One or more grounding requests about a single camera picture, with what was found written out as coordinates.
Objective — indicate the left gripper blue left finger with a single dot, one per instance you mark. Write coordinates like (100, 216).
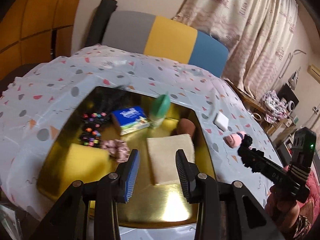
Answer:
(127, 173)

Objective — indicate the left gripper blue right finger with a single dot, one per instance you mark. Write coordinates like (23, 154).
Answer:
(187, 175)

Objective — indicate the cream cloth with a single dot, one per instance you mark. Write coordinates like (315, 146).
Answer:
(162, 153)

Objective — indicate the brown oval sponge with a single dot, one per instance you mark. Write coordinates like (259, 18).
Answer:
(185, 126)

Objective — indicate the Tempo tissue pack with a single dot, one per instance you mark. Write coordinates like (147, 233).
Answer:
(129, 120)

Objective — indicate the pink towel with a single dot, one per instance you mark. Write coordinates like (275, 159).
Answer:
(234, 140)

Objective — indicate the black beaded hair braid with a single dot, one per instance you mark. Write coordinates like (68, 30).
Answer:
(106, 101)

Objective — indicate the white eraser sponge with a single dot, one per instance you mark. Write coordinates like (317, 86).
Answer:
(221, 121)

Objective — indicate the yellow sponge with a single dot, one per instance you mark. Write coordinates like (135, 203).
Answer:
(65, 165)

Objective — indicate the green cap bottle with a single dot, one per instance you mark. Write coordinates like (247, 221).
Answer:
(158, 111)

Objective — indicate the person right hand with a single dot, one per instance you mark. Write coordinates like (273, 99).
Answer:
(283, 212)

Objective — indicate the pink blanket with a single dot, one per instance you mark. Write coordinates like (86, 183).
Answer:
(310, 208)

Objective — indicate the gold tin box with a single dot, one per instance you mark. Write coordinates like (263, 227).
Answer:
(109, 135)

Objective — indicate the pile of patterned clothes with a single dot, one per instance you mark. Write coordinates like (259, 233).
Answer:
(275, 109)

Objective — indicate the white round fan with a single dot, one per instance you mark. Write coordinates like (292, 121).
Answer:
(290, 106)

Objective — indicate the wooden side table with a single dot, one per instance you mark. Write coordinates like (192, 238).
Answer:
(249, 103)

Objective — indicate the black monitor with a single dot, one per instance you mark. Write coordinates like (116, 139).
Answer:
(287, 94)

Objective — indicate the garment steamer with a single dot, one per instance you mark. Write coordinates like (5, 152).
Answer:
(292, 81)

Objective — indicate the air conditioner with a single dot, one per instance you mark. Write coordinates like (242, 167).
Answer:
(314, 72)

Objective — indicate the grey yellow blue chair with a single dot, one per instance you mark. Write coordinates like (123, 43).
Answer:
(153, 35)

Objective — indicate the pink patterned curtain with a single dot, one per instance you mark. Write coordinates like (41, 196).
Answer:
(257, 34)

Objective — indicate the wooden wardrobe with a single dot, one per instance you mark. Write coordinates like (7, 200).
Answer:
(36, 31)

